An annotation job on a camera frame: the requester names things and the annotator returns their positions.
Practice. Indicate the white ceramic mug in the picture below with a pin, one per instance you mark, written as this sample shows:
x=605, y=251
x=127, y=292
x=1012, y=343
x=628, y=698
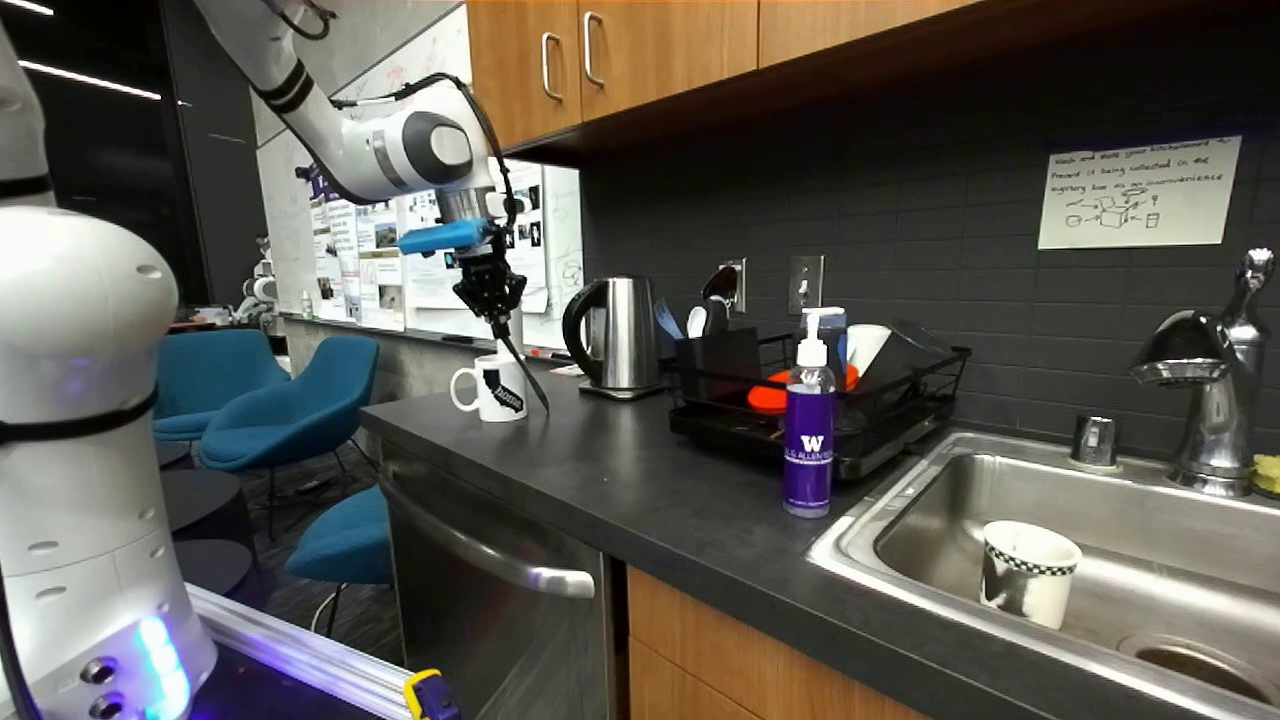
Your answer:
x=490, y=391

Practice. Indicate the wooden lower cabinets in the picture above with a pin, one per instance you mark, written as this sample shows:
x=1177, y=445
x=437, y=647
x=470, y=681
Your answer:
x=692, y=661

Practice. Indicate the paper note on backsplash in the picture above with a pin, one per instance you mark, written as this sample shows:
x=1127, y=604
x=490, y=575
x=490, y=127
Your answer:
x=1137, y=197

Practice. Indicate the wooden upper cabinets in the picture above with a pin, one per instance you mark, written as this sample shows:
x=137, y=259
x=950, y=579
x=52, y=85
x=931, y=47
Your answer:
x=550, y=66

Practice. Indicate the orange round plate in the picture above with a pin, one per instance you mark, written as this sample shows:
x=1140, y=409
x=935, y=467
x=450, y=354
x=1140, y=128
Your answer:
x=772, y=394

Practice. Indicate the white patterned cup in sink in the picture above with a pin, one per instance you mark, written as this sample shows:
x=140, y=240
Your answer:
x=1025, y=571

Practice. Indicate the purple soap pump bottle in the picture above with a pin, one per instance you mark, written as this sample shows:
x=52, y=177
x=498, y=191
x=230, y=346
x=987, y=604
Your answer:
x=811, y=418

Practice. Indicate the black utensil holder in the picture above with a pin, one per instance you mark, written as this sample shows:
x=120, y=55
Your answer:
x=720, y=356

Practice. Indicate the white wall outlet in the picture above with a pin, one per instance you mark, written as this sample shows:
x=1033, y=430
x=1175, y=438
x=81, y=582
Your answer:
x=737, y=285

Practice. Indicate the white light switch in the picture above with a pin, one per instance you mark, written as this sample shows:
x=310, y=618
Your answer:
x=807, y=280

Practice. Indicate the blue upholstered chair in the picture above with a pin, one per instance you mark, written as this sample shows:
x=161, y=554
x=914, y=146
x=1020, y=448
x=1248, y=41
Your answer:
x=298, y=418

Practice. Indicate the stainless dishwasher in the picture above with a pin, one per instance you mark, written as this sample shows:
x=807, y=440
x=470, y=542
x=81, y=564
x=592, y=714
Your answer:
x=512, y=614

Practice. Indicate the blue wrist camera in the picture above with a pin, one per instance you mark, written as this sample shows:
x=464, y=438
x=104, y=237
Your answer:
x=443, y=237

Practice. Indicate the stainless steel sink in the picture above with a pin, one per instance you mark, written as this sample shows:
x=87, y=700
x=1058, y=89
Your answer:
x=1177, y=594

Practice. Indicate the chrome sink faucet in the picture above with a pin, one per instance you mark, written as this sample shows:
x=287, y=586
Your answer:
x=1216, y=356

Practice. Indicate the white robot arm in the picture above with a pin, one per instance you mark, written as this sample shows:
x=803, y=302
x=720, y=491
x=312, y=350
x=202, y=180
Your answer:
x=98, y=618

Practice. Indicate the stainless electric kettle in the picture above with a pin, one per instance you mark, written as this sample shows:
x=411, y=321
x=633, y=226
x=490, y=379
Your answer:
x=611, y=330

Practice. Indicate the wooden cabinets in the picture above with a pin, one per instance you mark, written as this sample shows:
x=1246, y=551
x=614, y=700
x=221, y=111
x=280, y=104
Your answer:
x=692, y=661
x=550, y=66

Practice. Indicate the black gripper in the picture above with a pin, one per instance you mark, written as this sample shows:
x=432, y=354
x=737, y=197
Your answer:
x=490, y=285

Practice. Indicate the research poster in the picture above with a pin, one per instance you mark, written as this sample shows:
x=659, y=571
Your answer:
x=366, y=276

